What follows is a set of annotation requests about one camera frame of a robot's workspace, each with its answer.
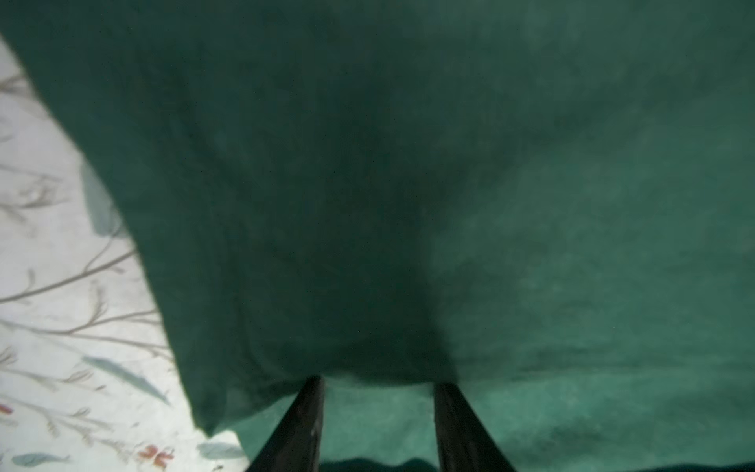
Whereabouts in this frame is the green t-shirt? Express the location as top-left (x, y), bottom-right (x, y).
top-left (1, 1), bottom-right (754, 471)

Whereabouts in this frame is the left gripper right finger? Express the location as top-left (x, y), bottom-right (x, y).
top-left (434, 383), bottom-right (516, 472)

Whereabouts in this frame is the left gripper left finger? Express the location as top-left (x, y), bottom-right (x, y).
top-left (246, 377), bottom-right (324, 472)

